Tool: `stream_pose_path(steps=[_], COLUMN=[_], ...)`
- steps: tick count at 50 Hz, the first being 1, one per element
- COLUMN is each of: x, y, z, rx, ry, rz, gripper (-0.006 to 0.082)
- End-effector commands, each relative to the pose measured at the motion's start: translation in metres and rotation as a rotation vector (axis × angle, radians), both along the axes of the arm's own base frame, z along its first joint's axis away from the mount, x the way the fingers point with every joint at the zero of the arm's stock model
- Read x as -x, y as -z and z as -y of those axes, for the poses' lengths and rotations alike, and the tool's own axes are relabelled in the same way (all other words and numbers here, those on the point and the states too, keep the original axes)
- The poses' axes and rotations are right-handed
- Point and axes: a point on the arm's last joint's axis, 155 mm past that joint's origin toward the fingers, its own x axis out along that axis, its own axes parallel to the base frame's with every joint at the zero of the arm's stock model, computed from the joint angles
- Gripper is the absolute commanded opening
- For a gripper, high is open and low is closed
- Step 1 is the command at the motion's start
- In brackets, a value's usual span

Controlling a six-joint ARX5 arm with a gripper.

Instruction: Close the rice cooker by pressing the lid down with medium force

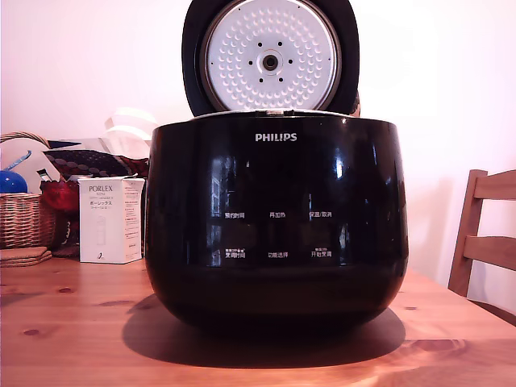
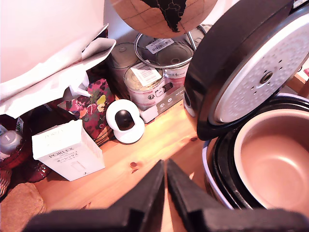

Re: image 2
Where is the black rice cooker lid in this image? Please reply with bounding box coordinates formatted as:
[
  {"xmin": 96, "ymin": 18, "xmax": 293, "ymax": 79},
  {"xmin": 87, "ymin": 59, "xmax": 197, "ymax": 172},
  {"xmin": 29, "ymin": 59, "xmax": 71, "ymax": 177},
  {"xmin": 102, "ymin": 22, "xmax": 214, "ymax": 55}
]
[{"xmin": 183, "ymin": 0, "xmax": 309, "ymax": 142}]

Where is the black Philips rice cooker body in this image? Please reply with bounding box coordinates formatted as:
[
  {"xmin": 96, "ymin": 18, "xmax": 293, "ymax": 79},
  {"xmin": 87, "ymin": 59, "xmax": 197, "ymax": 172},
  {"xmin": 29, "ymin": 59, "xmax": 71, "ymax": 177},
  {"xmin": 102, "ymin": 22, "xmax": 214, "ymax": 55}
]
[{"xmin": 202, "ymin": 93, "xmax": 309, "ymax": 211}]

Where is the white round device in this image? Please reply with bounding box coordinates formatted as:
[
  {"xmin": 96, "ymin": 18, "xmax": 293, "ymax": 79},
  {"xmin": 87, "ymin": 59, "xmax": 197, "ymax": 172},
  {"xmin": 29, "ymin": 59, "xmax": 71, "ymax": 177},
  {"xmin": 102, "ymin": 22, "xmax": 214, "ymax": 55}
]
[{"xmin": 183, "ymin": 93, "xmax": 201, "ymax": 118}]

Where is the white Porlex box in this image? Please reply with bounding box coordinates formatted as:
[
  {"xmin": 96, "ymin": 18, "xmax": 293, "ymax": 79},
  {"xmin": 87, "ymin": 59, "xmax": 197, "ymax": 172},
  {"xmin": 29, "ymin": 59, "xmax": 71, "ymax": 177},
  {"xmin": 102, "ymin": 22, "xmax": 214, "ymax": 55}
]
[{"xmin": 31, "ymin": 119, "xmax": 106, "ymax": 182}]

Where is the grey cardboard tray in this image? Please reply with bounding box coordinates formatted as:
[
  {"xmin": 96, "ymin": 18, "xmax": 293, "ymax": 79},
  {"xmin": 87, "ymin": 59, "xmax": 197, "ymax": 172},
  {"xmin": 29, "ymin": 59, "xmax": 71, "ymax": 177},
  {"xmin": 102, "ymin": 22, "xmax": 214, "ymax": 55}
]
[{"xmin": 139, "ymin": 87, "xmax": 191, "ymax": 124}]

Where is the copper-coloured inner pot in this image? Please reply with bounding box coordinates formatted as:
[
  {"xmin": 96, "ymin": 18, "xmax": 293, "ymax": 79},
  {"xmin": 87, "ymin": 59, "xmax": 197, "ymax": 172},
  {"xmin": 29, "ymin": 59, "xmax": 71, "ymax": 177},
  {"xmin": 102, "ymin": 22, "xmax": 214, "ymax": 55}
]
[{"xmin": 233, "ymin": 111, "xmax": 309, "ymax": 218}]

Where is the silver paint tin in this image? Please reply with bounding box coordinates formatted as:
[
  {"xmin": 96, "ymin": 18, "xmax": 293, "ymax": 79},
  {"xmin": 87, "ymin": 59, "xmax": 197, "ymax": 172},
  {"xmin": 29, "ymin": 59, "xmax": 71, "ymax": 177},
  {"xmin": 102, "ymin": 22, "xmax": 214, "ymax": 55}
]
[
  {"xmin": 111, "ymin": 42, "xmax": 139, "ymax": 97},
  {"xmin": 123, "ymin": 63, "xmax": 168, "ymax": 111},
  {"xmin": 155, "ymin": 43, "xmax": 194, "ymax": 95},
  {"xmin": 137, "ymin": 33, "xmax": 175, "ymax": 64}
]

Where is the red glass bowl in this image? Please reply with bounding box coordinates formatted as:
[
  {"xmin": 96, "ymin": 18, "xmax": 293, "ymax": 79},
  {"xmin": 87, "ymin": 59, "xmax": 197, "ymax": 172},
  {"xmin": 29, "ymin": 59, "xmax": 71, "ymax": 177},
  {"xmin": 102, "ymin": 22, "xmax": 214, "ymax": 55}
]
[{"xmin": 0, "ymin": 100, "xmax": 78, "ymax": 183}]

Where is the stack of cork coasters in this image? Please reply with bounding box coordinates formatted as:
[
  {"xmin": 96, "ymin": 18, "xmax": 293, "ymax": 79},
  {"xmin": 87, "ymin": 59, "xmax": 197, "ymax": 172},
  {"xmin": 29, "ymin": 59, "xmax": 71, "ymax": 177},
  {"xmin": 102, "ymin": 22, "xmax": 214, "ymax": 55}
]
[{"xmin": 0, "ymin": 182, "xmax": 47, "ymax": 232}]

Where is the wicker basket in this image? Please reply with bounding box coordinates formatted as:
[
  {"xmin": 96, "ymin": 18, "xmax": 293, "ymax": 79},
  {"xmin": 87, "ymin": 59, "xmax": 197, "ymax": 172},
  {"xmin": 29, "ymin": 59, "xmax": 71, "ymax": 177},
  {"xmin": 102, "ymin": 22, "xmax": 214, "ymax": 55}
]
[{"xmin": 0, "ymin": 168, "xmax": 13, "ymax": 197}]

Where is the bottle with grey cap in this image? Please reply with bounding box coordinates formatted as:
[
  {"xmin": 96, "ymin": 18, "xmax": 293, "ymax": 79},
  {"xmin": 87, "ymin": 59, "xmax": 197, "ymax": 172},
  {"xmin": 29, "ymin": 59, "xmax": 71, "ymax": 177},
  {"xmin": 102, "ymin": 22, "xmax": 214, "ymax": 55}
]
[{"xmin": 0, "ymin": 130, "xmax": 24, "ymax": 162}]

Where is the white paper bag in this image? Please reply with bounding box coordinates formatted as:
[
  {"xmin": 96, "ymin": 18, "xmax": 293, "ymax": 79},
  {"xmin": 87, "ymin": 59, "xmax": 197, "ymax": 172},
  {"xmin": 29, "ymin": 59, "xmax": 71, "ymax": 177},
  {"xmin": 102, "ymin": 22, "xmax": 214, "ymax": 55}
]
[{"xmin": 0, "ymin": 23, "xmax": 117, "ymax": 119}]

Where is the wooden chair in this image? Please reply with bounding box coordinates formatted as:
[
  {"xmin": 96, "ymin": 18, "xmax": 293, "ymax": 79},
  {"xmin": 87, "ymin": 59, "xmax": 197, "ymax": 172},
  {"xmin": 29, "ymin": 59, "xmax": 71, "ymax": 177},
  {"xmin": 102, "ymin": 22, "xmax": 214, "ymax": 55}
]
[{"xmin": 286, "ymin": 72, "xmax": 309, "ymax": 98}]

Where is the cork globe on metal stand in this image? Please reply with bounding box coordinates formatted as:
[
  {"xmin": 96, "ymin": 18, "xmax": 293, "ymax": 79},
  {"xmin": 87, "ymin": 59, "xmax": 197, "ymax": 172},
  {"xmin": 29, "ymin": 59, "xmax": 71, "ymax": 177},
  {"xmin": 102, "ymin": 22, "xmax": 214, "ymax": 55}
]
[{"xmin": 110, "ymin": 0, "xmax": 219, "ymax": 69}]

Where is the white round security camera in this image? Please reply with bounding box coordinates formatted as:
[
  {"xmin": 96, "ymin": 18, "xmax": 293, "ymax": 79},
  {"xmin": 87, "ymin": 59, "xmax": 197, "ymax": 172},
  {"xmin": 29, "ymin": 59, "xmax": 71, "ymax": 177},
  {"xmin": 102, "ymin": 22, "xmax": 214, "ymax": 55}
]
[{"xmin": 105, "ymin": 99, "xmax": 146, "ymax": 145}]

